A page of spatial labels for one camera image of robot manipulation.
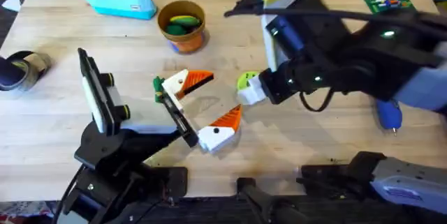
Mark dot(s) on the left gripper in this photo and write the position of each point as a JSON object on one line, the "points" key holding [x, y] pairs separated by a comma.
{"points": [[150, 124]]}

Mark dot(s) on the brown tub with toys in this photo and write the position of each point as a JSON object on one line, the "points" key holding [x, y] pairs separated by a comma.
{"points": [[181, 25]]}

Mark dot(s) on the left wrist upright flat plate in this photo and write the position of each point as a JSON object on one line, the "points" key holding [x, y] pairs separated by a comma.
{"points": [[99, 95]]}

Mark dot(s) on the green disc with holes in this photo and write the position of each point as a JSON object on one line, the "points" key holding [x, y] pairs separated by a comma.
{"points": [[244, 79]]}

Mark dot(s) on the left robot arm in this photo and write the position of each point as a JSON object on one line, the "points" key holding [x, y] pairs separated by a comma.
{"points": [[104, 150]]}

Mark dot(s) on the black rail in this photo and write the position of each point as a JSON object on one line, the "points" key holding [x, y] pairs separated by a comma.
{"points": [[209, 213]]}

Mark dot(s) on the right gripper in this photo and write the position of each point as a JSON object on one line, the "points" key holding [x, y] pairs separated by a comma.
{"points": [[286, 84]]}

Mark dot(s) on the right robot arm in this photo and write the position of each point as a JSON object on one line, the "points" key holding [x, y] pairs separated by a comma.
{"points": [[384, 60]]}

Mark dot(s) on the blue electric screwdriver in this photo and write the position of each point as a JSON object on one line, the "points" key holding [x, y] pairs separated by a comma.
{"points": [[388, 114]]}

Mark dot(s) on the black clamp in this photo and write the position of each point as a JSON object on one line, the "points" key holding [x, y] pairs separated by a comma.
{"points": [[258, 199]]}

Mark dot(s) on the dark tape roll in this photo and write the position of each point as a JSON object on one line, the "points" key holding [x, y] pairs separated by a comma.
{"points": [[21, 70]]}

